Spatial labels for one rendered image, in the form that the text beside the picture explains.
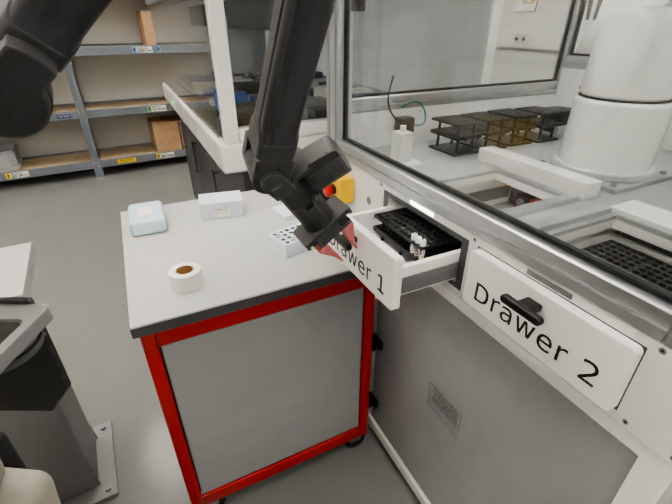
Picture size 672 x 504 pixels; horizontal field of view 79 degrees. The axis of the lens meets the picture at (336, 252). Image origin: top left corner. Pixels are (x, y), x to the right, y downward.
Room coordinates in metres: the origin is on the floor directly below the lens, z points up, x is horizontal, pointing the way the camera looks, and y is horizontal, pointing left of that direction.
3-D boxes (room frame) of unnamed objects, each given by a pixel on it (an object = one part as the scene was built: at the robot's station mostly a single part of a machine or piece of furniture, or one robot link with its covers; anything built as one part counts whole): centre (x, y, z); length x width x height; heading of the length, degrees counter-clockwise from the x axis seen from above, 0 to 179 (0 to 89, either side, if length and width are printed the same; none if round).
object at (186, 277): (0.77, 0.34, 0.78); 0.07 x 0.07 x 0.04
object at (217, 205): (1.17, 0.35, 0.79); 0.13 x 0.09 x 0.05; 107
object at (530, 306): (0.49, -0.29, 0.91); 0.07 x 0.04 x 0.01; 26
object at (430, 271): (0.82, -0.23, 0.86); 0.40 x 0.26 x 0.06; 116
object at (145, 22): (4.30, 1.59, 1.22); 0.41 x 0.32 x 0.28; 120
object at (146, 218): (1.08, 0.55, 0.78); 0.15 x 0.10 x 0.04; 25
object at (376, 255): (0.72, -0.04, 0.87); 0.29 x 0.02 x 0.11; 26
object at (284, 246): (0.95, 0.10, 0.78); 0.12 x 0.08 x 0.04; 131
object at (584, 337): (0.51, -0.31, 0.87); 0.29 x 0.02 x 0.11; 26
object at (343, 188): (1.08, -0.01, 0.88); 0.07 x 0.05 x 0.07; 26
